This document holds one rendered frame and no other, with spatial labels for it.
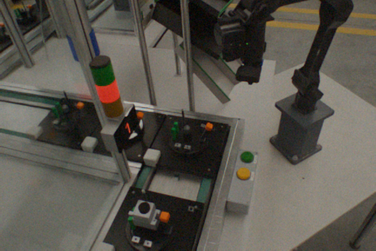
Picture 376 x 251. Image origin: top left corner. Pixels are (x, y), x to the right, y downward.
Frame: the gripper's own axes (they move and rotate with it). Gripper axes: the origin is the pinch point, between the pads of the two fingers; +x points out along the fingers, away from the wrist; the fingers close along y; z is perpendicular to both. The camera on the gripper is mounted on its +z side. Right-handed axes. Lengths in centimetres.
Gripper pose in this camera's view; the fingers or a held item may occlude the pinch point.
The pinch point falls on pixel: (251, 74)
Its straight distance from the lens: 91.2
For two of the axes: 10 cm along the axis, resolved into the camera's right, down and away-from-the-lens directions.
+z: -9.6, -1.4, 2.5
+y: -2.8, 6.5, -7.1
